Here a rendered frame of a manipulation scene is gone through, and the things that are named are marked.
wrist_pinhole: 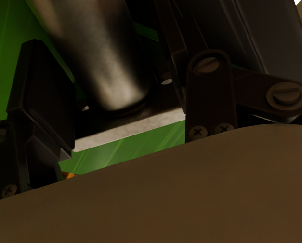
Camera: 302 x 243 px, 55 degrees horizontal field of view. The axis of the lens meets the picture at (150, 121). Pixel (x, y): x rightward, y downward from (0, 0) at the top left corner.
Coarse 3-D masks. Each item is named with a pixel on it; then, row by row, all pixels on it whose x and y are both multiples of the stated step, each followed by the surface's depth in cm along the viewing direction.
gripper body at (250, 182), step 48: (192, 144) 6; (240, 144) 6; (288, 144) 5; (48, 192) 6; (96, 192) 6; (144, 192) 5; (192, 192) 5; (240, 192) 5; (288, 192) 5; (0, 240) 6; (48, 240) 5; (96, 240) 5; (144, 240) 5; (192, 240) 4; (240, 240) 4; (288, 240) 4
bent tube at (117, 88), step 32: (32, 0) 9; (64, 0) 8; (96, 0) 9; (64, 32) 9; (96, 32) 9; (128, 32) 10; (96, 64) 10; (128, 64) 11; (160, 64) 14; (96, 96) 11; (128, 96) 11; (160, 96) 12; (96, 128) 12; (128, 128) 12
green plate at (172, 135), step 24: (0, 0) 12; (24, 0) 12; (0, 24) 12; (24, 24) 12; (0, 48) 13; (48, 48) 13; (144, 48) 14; (0, 72) 14; (0, 96) 15; (0, 120) 16; (120, 144) 19; (144, 144) 19; (168, 144) 19; (72, 168) 20; (96, 168) 20
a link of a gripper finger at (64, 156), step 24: (24, 48) 11; (24, 72) 10; (48, 72) 11; (24, 96) 9; (48, 96) 11; (72, 96) 13; (24, 120) 9; (48, 120) 10; (72, 120) 12; (48, 144) 10; (72, 144) 11; (48, 168) 10
